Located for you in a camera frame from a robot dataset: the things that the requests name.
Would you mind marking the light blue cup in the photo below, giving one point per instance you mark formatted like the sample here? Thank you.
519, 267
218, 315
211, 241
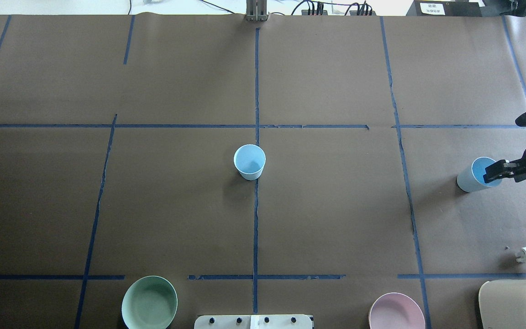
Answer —
472, 178
249, 160

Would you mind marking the white toaster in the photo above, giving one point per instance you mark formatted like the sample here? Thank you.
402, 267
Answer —
502, 304

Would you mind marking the pink bowl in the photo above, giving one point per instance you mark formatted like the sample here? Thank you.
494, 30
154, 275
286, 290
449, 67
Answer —
395, 311

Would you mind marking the black box with label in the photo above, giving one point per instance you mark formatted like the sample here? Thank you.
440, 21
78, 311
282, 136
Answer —
448, 8

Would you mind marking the mint green bowl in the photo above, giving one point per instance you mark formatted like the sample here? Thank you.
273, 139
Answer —
151, 302

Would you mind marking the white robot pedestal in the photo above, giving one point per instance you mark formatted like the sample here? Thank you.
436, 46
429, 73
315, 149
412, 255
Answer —
255, 321

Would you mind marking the aluminium frame post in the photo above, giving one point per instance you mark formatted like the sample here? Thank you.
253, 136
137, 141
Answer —
256, 10

